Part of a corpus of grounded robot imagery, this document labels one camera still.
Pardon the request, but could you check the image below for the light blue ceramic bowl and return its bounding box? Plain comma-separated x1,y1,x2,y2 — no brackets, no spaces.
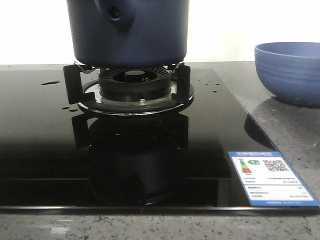
254,41,320,108

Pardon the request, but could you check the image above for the black pot support grate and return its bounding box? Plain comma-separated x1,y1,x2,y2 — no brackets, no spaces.
63,62,194,116

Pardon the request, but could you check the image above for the dark blue cooking pot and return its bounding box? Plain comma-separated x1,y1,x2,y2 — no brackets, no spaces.
66,0,189,69

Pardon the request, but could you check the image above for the black gas burner head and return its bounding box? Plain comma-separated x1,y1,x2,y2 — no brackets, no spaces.
98,67,171,102

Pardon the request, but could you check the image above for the black glass gas cooktop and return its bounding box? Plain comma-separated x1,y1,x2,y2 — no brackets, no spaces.
0,69,320,215

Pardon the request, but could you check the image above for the blue energy label sticker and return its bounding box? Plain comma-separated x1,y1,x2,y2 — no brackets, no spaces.
228,151,320,207

